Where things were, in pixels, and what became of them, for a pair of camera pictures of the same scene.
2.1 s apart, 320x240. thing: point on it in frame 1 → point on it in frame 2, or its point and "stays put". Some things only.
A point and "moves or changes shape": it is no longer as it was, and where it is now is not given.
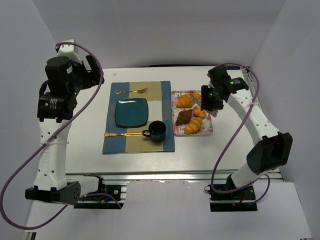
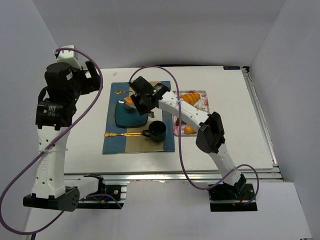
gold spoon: (107, 134) stays put
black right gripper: (208, 99) → (139, 100)
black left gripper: (90, 74) stays put
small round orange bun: (198, 112) moves or changes shape
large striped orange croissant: (187, 100) stays put
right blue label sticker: (232, 67) stays put
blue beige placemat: (158, 97) stays put
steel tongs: (213, 113) → (151, 114)
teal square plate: (131, 112) stays put
